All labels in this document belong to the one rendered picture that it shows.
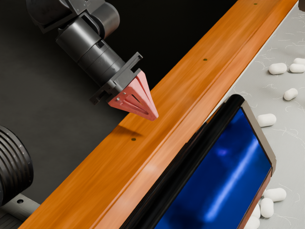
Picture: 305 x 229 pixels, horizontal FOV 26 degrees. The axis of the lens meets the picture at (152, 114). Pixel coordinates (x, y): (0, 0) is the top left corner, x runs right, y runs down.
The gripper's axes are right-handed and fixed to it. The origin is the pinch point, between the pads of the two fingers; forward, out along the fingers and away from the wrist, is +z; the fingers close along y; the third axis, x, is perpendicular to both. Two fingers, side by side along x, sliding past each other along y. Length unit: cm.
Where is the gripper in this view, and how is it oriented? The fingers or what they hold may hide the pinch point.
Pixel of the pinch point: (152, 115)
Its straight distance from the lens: 108.4
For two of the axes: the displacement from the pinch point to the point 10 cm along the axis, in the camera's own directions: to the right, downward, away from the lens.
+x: -5.7, 4.7, 6.8
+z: 7.0, 7.1, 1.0
